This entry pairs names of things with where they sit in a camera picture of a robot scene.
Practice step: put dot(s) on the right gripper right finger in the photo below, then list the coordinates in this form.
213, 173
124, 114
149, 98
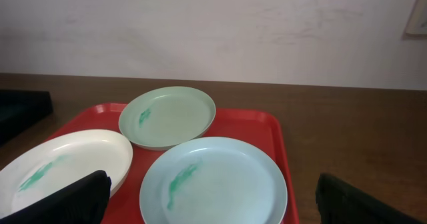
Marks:
340, 203

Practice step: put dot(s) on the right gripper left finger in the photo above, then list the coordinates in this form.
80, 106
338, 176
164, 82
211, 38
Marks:
83, 201

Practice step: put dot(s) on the cream white plate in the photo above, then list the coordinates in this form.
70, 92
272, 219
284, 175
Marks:
62, 161

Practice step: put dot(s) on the red plastic tray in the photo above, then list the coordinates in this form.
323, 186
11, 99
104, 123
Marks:
258, 128

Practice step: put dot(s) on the black rectangular tray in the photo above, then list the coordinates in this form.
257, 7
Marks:
21, 109

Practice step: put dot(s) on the mint green plate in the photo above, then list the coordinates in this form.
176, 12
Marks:
163, 118

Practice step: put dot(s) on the light blue plate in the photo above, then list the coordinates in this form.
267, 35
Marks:
213, 180

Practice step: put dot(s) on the framed picture on wall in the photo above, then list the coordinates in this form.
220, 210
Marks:
416, 25

